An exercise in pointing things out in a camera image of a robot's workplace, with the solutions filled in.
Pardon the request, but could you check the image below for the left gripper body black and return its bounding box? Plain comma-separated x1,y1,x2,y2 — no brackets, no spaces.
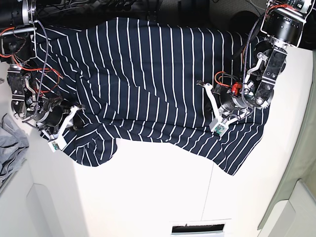
213,83,254,119

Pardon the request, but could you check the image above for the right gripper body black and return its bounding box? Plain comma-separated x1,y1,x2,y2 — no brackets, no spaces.
32,98,74,135

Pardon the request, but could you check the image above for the navy white striped t-shirt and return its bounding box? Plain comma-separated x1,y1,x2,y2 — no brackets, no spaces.
35,18,269,175

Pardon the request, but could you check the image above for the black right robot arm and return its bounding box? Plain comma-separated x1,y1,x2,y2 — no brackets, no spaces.
0,0,83,138

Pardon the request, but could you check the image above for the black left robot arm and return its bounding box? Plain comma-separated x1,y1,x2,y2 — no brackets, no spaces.
209,0,315,121

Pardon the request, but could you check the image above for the grey crumpled cloth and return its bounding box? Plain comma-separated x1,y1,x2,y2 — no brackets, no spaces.
0,114,29,185

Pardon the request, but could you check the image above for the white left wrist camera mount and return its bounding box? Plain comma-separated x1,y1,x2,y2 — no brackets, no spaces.
196,80,252,136

